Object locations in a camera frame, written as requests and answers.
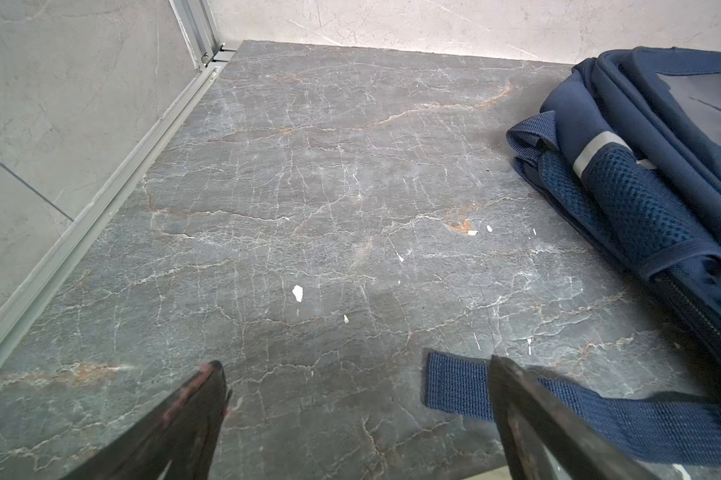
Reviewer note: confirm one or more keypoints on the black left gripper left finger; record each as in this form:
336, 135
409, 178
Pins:
175, 440

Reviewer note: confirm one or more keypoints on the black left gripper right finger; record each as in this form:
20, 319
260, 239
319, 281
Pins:
543, 438

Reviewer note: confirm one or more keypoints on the navy blue student backpack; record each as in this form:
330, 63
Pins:
628, 150

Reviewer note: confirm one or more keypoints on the aluminium frame rails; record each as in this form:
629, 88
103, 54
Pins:
90, 94

